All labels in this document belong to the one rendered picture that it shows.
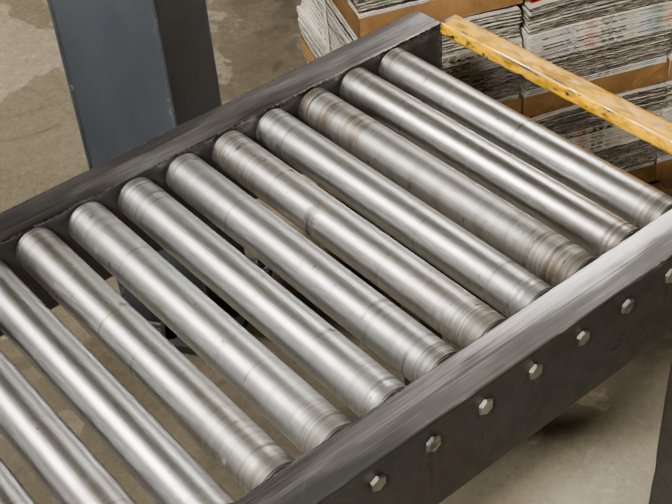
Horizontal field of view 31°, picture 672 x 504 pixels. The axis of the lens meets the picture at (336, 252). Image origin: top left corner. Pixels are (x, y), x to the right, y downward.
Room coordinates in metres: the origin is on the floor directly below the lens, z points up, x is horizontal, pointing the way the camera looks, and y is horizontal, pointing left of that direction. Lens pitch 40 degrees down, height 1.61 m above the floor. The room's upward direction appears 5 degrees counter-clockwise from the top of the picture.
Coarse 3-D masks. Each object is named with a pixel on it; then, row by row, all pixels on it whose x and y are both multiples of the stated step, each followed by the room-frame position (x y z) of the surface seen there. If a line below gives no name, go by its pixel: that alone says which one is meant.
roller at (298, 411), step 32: (96, 224) 1.04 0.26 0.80; (96, 256) 1.01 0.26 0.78; (128, 256) 0.98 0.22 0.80; (160, 256) 0.98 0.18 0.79; (128, 288) 0.96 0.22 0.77; (160, 288) 0.92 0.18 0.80; (192, 288) 0.92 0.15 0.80; (192, 320) 0.87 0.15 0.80; (224, 320) 0.87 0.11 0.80; (224, 352) 0.83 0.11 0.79; (256, 352) 0.82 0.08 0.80; (256, 384) 0.78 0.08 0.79; (288, 384) 0.77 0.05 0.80; (288, 416) 0.74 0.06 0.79; (320, 416) 0.73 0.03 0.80
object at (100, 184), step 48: (384, 48) 1.34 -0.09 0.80; (432, 48) 1.38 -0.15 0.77; (240, 96) 1.26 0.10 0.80; (288, 96) 1.25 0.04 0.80; (144, 144) 1.18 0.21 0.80; (192, 144) 1.17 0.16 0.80; (48, 192) 1.10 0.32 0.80; (96, 192) 1.09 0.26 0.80; (0, 240) 1.02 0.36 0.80; (144, 240) 1.11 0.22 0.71; (0, 336) 1.00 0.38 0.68
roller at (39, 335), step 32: (0, 288) 0.94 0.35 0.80; (0, 320) 0.91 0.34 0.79; (32, 320) 0.89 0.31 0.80; (32, 352) 0.86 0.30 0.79; (64, 352) 0.84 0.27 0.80; (64, 384) 0.81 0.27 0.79; (96, 384) 0.79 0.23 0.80; (96, 416) 0.76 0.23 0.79; (128, 416) 0.75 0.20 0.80; (128, 448) 0.72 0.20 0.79; (160, 448) 0.71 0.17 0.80; (160, 480) 0.68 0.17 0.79; (192, 480) 0.67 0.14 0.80
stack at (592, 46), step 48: (384, 0) 1.71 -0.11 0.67; (432, 0) 1.73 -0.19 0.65; (576, 0) 1.79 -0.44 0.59; (624, 0) 1.82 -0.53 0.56; (336, 48) 1.84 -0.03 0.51; (528, 48) 1.77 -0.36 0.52; (576, 48) 1.79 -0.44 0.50; (624, 48) 1.83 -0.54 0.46; (528, 96) 1.77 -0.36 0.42; (624, 96) 1.82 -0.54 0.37; (624, 144) 1.83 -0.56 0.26
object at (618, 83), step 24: (336, 0) 1.80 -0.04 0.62; (456, 0) 1.74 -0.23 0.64; (480, 0) 1.75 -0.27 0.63; (504, 0) 1.76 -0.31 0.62; (528, 0) 1.77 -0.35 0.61; (360, 24) 1.69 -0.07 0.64; (384, 24) 1.70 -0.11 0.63; (624, 72) 1.82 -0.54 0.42; (648, 72) 1.83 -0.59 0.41; (552, 96) 1.78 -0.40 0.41; (648, 168) 1.84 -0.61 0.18
